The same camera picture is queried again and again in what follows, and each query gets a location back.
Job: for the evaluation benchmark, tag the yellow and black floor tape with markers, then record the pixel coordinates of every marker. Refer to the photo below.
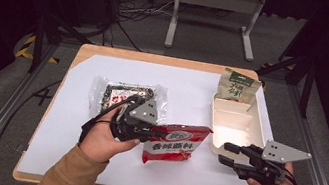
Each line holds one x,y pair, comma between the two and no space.
26,47

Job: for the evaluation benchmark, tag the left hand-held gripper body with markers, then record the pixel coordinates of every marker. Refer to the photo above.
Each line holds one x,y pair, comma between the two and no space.
141,115

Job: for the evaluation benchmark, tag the black tripod stand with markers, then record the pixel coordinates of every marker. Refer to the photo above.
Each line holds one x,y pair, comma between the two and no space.
307,82
39,38

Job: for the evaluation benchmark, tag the beige and green packet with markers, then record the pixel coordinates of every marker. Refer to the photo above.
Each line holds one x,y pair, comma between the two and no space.
238,86

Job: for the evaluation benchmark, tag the white table mat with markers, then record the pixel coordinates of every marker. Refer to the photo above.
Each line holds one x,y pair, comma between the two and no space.
187,83

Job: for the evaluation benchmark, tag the red seasoning packet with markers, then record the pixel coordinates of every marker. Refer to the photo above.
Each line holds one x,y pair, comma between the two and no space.
177,145

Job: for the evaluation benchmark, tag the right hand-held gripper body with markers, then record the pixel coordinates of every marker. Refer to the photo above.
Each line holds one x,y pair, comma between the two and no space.
280,154

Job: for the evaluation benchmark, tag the white divided container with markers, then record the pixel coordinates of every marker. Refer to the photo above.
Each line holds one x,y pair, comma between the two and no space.
234,124

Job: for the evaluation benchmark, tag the clear seaweed packet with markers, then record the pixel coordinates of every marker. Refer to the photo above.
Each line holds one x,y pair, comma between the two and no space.
108,91

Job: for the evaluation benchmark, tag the grey metal stand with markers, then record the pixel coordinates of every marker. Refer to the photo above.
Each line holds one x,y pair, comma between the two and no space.
218,0

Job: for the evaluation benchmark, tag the person's left hand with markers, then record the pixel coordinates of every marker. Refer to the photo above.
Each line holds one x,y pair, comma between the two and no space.
101,144

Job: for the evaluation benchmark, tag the wooden table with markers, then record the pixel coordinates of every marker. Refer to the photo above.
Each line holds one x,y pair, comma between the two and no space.
158,59

